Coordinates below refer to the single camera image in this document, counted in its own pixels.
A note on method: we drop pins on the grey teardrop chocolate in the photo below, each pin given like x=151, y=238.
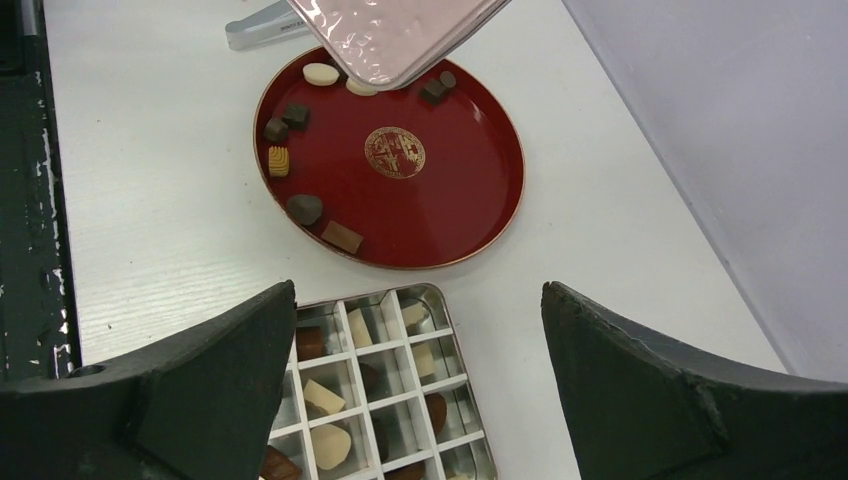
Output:
x=304, y=209

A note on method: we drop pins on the white oval chocolate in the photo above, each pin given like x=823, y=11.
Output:
x=320, y=74

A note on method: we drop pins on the white swirl chocolate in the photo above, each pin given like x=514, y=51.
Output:
x=359, y=89

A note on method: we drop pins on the dark ridged square chocolate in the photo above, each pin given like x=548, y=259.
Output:
x=296, y=116

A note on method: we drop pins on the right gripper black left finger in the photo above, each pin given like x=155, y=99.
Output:
x=198, y=404

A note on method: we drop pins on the dark ridged chocolate at edge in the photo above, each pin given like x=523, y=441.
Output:
x=275, y=130

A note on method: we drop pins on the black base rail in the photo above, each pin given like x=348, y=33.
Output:
x=39, y=323

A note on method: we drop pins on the silver tin lid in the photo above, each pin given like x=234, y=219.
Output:
x=387, y=44

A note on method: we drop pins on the white heart chocolate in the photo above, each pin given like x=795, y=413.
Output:
x=331, y=446

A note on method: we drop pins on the yellow ridged chocolate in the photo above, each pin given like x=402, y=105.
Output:
x=278, y=161

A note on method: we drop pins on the pink tin box with dividers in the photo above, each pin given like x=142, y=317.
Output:
x=385, y=413

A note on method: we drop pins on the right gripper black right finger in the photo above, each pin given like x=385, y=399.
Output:
x=642, y=405

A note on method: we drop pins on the brown ridged cup chocolate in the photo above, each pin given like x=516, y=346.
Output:
x=437, y=410

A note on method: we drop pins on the red round plate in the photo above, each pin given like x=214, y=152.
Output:
x=429, y=175

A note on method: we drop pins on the white bar chocolate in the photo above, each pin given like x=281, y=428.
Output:
x=322, y=399

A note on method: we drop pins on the brown chocolate piece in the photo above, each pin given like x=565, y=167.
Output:
x=342, y=237

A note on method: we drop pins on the silver serving tongs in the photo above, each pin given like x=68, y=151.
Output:
x=275, y=23

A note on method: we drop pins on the caramel block chocolate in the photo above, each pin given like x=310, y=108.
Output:
x=309, y=343

